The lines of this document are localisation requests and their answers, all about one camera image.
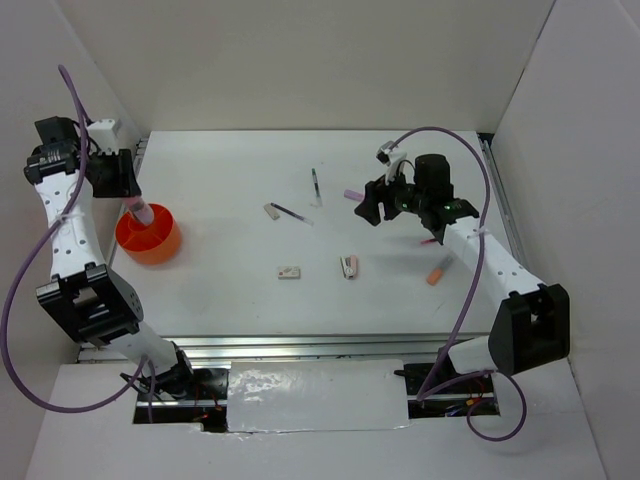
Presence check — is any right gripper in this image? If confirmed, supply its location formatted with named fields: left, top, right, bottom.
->
left=354, top=162, right=428, bottom=226

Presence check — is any pink round container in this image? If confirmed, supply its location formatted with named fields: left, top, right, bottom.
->
left=124, top=196, right=155, bottom=226

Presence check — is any green black pen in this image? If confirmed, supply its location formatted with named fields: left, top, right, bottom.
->
left=311, top=168, right=323, bottom=207

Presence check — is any purple black pen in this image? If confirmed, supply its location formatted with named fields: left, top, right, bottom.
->
left=270, top=202, right=314, bottom=226

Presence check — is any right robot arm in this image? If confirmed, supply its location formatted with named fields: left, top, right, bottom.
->
left=354, top=149, right=570, bottom=392

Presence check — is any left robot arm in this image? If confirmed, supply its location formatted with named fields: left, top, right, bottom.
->
left=24, top=116, right=198, bottom=400

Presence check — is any lilac highlighter marker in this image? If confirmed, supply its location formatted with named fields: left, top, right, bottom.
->
left=343, top=189, right=363, bottom=202

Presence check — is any orange round pen holder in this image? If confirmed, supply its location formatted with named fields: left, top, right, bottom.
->
left=115, top=203, right=182, bottom=266

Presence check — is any pink mini stapler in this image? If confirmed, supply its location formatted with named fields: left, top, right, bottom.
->
left=340, top=255, right=358, bottom=280

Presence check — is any orange highlighter marker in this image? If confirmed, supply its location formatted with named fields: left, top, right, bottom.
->
left=426, top=255, right=453, bottom=286

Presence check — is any beige eraser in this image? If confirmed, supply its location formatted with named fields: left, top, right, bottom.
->
left=264, top=203, right=280, bottom=220

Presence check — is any staples box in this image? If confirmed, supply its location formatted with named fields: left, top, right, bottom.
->
left=277, top=266, right=301, bottom=280

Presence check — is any white cover sheet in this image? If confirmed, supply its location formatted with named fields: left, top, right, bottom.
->
left=227, top=359, right=409, bottom=433

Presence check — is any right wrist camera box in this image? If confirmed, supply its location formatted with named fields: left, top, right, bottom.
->
left=376, top=141, right=407, bottom=184

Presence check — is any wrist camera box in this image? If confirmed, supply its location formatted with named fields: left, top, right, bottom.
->
left=87, top=119, right=121, bottom=154
left=376, top=141, right=407, bottom=184

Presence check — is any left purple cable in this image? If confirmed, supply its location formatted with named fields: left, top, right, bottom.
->
left=0, top=64, right=157, bottom=426

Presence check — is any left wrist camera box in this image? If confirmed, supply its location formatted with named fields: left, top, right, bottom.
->
left=87, top=119, right=121, bottom=154

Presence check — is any aluminium right rail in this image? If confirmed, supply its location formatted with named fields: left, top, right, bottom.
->
left=477, top=132, right=560, bottom=354

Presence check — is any aluminium rail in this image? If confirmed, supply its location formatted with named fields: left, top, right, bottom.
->
left=77, top=333, right=546, bottom=362
left=477, top=132, right=560, bottom=354

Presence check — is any aluminium front rail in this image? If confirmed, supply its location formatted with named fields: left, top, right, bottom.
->
left=77, top=333, right=546, bottom=362

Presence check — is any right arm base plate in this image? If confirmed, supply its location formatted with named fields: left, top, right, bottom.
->
left=394, top=362, right=498, bottom=419

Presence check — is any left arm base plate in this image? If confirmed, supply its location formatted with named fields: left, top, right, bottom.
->
left=133, top=368, right=229, bottom=433

